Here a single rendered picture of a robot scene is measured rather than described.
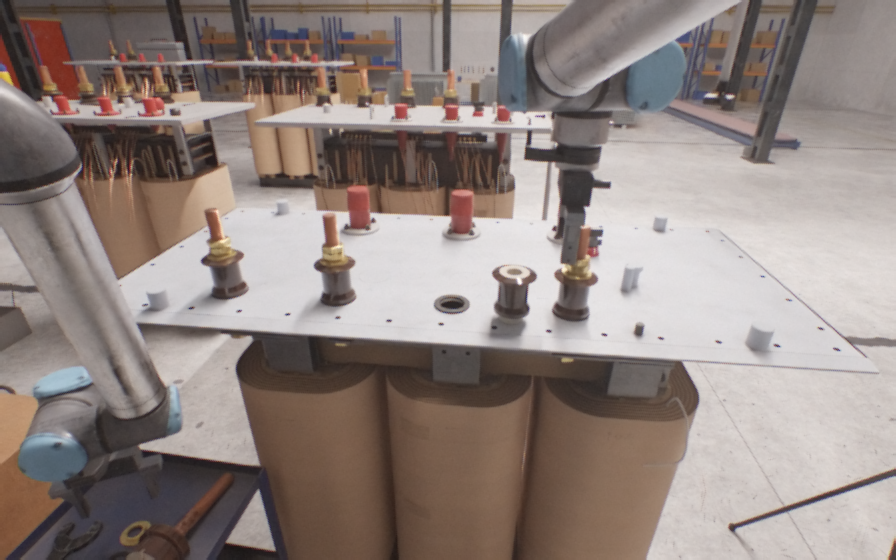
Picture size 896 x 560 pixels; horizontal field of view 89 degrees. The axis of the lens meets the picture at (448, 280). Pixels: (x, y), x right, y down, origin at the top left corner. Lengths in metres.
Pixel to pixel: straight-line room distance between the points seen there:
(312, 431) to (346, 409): 0.12
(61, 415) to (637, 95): 1.03
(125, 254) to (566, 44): 3.43
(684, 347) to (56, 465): 1.14
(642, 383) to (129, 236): 3.22
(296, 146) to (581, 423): 6.20
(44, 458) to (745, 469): 2.76
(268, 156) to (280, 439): 6.03
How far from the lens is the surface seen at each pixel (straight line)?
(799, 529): 2.79
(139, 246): 3.68
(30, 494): 1.83
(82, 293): 0.78
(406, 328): 0.98
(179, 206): 3.34
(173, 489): 1.48
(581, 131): 0.79
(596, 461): 1.36
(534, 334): 0.98
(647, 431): 1.31
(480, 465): 1.37
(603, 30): 0.48
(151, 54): 7.99
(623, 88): 0.66
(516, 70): 0.59
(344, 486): 1.55
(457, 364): 1.18
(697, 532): 2.55
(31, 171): 0.68
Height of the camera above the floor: 1.90
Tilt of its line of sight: 27 degrees down
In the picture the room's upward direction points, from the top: straight up
